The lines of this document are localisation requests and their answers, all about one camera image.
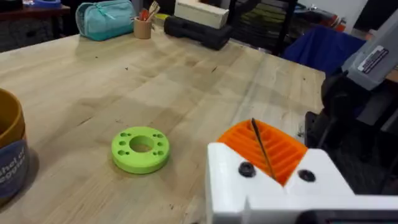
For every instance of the blue round object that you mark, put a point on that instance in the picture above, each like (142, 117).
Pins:
(46, 3)

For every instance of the black plastic case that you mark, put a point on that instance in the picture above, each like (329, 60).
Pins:
(199, 34)

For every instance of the white orange left gripper left finger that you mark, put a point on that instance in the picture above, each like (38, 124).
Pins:
(227, 174)

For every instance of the green disc with holes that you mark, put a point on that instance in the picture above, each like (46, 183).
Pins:
(140, 161)

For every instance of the dark red side table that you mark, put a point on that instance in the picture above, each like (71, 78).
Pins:
(34, 12)

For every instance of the teal zip bag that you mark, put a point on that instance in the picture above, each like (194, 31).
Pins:
(105, 21)

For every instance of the tan cup holding utensils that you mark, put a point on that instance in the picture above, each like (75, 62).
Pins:
(142, 29)

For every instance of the white orange left gripper right finger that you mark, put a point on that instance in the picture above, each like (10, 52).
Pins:
(311, 174)

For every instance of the ochre tub with blue label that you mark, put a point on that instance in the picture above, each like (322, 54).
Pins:
(12, 161)

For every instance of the cream wooden box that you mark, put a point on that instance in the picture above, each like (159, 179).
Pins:
(202, 12)

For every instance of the black metal frame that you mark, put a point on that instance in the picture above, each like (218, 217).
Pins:
(284, 28)

